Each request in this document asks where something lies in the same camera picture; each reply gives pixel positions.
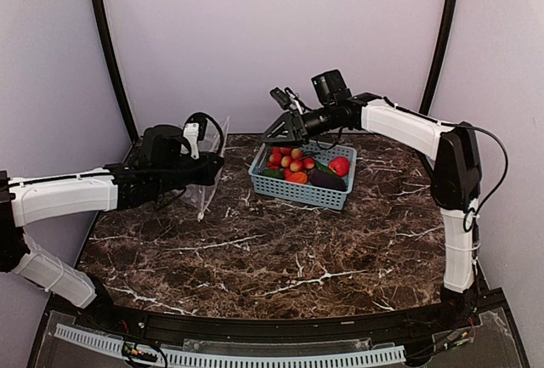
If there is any white slotted cable duct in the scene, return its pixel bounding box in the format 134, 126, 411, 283
54, 323, 407, 368

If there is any black front rail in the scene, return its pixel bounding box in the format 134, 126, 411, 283
71, 299, 481, 343

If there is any black frame post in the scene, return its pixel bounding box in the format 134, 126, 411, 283
419, 0, 456, 115
91, 0, 139, 144

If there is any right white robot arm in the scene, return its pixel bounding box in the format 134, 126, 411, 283
263, 88, 487, 294

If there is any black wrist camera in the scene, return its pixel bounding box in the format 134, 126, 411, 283
139, 124, 183, 168
311, 69, 352, 106

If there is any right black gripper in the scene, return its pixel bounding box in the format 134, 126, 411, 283
261, 103, 338, 148

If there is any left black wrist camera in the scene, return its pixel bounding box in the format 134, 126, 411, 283
139, 124, 183, 168

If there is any right black frame post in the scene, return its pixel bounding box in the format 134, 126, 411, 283
419, 0, 456, 115

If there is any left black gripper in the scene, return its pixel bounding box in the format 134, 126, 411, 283
154, 150, 224, 195

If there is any green cucumber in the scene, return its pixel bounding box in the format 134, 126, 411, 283
314, 160, 336, 176

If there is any orange persimmon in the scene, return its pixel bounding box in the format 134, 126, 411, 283
285, 172, 309, 184

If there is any purple eggplant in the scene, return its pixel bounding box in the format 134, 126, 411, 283
309, 169, 347, 192

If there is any light blue plastic basket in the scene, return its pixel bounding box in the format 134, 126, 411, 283
248, 141, 357, 210

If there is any red cherry bunch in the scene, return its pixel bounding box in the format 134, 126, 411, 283
266, 147, 316, 177

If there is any left black frame post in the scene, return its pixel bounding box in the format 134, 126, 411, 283
91, 0, 139, 144

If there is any green pepper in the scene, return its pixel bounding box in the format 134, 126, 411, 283
261, 168, 284, 180

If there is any red apple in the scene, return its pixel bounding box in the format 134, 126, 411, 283
328, 156, 350, 177

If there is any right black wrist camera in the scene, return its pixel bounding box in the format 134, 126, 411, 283
311, 69, 352, 106

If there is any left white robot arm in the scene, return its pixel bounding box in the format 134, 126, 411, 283
1, 112, 225, 331

